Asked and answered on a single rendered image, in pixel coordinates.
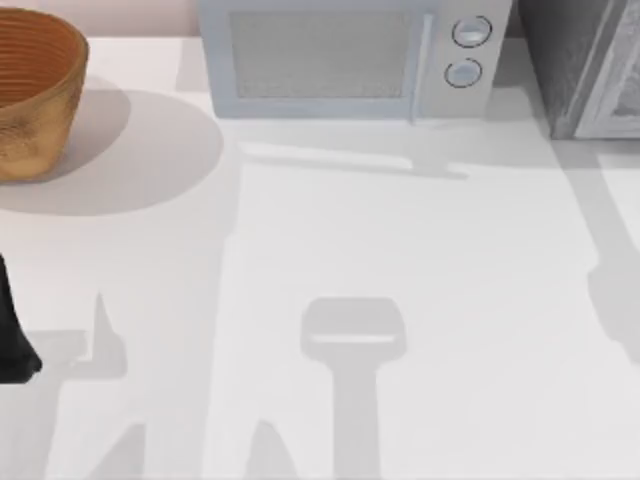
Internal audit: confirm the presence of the microwave door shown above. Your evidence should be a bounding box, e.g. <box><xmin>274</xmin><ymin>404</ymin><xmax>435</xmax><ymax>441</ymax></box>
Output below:
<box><xmin>196</xmin><ymin>0</ymin><xmax>435</xmax><ymax>121</ymax></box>

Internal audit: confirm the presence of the microwave knob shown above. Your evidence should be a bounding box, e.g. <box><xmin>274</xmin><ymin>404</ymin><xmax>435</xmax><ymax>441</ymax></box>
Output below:
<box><xmin>451</xmin><ymin>14</ymin><xmax>494</xmax><ymax>49</ymax></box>
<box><xmin>443</xmin><ymin>57</ymin><xmax>484</xmax><ymax>90</ymax></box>

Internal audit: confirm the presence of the pale microwave oven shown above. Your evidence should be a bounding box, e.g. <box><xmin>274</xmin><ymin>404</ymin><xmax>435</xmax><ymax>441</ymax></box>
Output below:
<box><xmin>195</xmin><ymin>0</ymin><xmax>515</xmax><ymax>125</ymax></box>

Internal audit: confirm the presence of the grey cabinet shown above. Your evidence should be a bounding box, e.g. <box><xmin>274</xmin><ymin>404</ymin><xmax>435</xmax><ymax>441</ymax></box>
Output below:
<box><xmin>517</xmin><ymin>0</ymin><xmax>640</xmax><ymax>141</ymax></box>

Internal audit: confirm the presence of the brown woven basket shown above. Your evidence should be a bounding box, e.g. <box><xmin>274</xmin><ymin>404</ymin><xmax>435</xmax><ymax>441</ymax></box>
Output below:
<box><xmin>0</xmin><ymin>7</ymin><xmax>91</xmax><ymax>183</ymax></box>

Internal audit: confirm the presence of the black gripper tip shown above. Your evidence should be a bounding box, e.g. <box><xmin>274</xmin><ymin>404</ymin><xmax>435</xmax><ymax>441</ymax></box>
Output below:
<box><xmin>0</xmin><ymin>254</ymin><xmax>43</xmax><ymax>386</ymax></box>

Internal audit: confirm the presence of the microwave door handle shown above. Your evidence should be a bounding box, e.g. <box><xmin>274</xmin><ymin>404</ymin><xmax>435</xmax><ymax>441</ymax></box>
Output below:
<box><xmin>409</xmin><ymin>13</ymin><xmax>434</xmax><ymax>125</ymax></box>

